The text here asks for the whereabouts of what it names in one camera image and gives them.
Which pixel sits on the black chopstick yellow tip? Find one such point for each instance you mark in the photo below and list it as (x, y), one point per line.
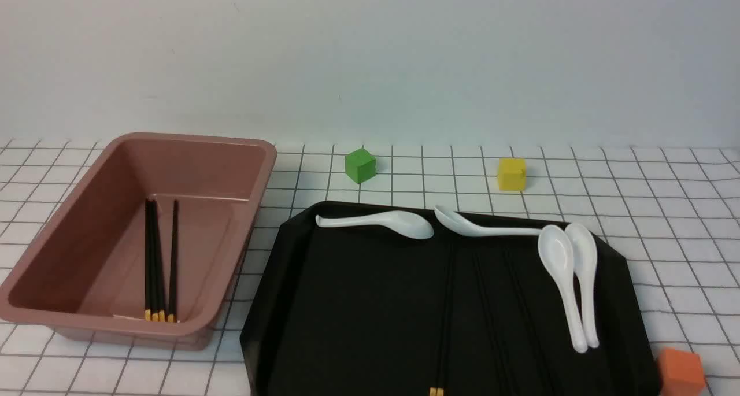
(448, 326)
(444, 326)

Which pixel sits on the green cube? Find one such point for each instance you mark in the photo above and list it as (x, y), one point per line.
(360, 165)

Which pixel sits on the white spoon left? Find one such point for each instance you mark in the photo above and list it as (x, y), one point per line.
(405, 223)

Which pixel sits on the white spoon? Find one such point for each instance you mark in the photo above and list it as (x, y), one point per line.
(556, 254)
(405, 223)
(585, 267)
(462, 226)

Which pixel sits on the white spoon top middle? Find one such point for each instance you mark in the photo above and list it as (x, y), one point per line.
(462, 226)

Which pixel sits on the black chopstick on tray middle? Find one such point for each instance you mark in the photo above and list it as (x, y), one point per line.
(497, 348)

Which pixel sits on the black chopstick on tray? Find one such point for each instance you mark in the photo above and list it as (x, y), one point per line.
(531, 371)
(497, 348)

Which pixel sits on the black plastic tray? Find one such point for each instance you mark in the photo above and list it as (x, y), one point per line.
(366, 311)

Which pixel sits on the yellow cube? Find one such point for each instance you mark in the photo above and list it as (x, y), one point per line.
(512, 174)

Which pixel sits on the black chopstick on tray right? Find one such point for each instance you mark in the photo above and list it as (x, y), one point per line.
(531, 371)

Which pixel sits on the white spoon right inner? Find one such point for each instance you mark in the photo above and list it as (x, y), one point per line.
(556, 254)

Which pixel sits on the white spoon right outer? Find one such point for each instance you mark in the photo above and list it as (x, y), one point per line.
(585, 267)

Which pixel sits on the black chopstick in bin middle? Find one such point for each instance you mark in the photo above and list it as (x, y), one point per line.
(158, 276)

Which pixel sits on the black chopstick in bin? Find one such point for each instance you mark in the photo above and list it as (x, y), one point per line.
(158, 276)
(148, 286)
(172, 296)

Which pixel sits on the pink plastic bin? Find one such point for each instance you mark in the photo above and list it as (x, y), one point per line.
(84, 274)

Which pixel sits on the black chopstick in bin right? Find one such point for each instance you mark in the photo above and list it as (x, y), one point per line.
(172, 296)

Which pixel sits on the black chopstick in bin left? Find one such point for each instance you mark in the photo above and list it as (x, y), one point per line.
(148, 286)

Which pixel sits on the orange cube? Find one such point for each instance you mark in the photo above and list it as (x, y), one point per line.
(681, 372)

